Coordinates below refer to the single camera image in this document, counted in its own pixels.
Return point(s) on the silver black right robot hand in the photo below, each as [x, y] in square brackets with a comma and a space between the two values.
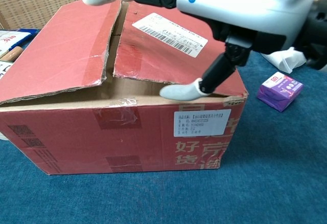
[242, 1]

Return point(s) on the red cardboard box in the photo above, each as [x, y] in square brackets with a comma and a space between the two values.
[76, 137]

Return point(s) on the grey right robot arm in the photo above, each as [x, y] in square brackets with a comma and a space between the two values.
[318, 34]

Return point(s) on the clear bag of white cups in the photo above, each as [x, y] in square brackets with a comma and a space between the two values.
[286, 59]

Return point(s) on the small purple box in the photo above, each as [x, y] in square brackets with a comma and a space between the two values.
[279, 92]

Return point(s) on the dark blue table cloth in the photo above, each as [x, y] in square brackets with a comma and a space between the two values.
[255, 183]

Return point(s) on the long white noodle package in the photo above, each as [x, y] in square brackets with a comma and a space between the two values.
[12, 37]

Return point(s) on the wooden rolling pin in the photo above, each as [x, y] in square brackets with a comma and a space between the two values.
[14, 53]

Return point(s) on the white yellow hang-tab box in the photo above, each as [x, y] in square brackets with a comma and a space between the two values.
[4, 70]

